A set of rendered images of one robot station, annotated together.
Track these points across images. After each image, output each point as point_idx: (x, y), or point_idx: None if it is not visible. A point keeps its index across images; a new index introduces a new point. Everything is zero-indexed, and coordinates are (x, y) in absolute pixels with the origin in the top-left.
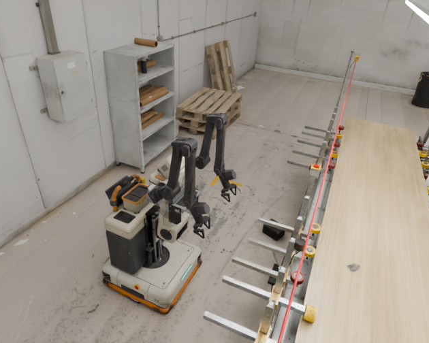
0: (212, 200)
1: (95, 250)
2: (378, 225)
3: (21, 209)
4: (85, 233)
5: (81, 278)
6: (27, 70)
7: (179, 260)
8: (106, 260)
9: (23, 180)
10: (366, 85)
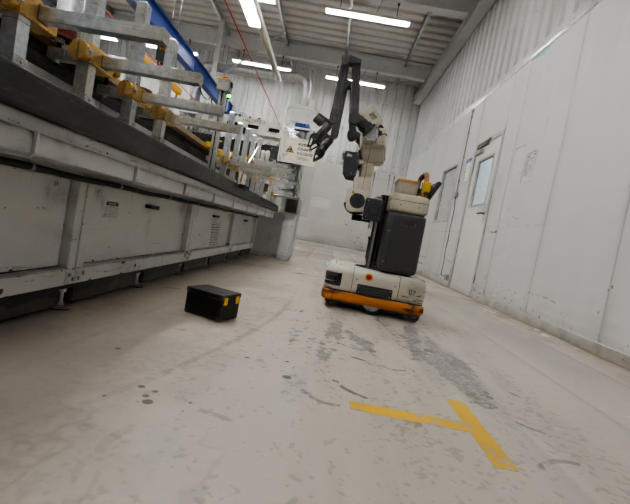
0: (396, 365)
1: (463, 325)
2: None
3: (580, 309)
4: (505, 336)
5: (435, 313)
6: None
7: (343, 263)
8: (413, 275)
9: (599, 271)
10: None
